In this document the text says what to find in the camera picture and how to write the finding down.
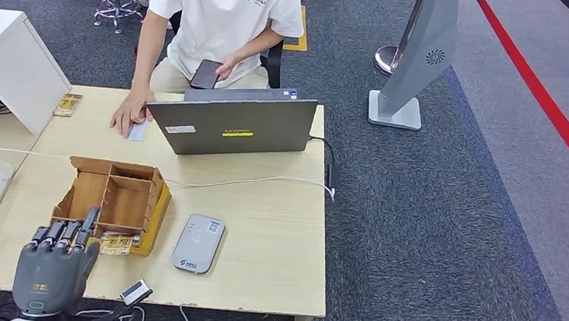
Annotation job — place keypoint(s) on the stack of yellow key cards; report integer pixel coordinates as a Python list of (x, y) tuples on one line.
[(68, 105)]

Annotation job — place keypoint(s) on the chrome chair base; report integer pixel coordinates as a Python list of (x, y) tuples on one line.
[(117, 10)]

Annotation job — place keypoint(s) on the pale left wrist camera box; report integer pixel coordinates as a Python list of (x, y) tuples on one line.
[(135, 293)]

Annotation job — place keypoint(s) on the person's right hand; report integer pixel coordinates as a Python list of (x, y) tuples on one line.
[(132, 110)]

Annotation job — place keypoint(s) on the black camera bracket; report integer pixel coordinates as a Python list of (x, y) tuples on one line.
[(106, 313)]

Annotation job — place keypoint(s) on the yellow room key card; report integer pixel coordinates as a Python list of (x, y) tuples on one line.
[(115, 246)]

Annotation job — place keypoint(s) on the white ID card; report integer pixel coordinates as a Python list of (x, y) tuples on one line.
[(139, 131)]

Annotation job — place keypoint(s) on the wooden card organiser box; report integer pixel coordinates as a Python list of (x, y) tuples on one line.
[(127, 197)]

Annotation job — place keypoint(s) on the person's right forearm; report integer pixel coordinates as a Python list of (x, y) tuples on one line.
[(147, 65)]

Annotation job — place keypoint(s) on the black power adapter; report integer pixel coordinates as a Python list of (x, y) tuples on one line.
[(334, 176)]

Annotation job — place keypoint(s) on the grey kiosk stand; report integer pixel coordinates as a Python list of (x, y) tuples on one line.
[(422, 53)]

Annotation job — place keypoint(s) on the grey laptop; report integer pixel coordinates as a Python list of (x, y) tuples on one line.
[(231, 124)]

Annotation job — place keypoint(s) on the white cabinet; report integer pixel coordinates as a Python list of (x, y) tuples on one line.
[(19, 68)]

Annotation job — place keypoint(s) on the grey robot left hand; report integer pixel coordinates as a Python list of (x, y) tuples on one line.
[(50, 278)]

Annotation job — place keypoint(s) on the black smartphone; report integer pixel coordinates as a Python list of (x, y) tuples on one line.
[(206, 74)]

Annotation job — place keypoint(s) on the person's left hand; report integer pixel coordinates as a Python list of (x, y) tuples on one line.
[(228, 67)]

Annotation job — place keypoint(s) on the grey card reader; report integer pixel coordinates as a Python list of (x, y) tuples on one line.
[(198, 244)]

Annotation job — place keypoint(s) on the person's left forearm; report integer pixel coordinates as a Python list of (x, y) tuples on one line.
[(258, 49)]

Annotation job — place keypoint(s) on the chrome stanchion base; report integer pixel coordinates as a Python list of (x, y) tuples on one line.
[(387, 60)]

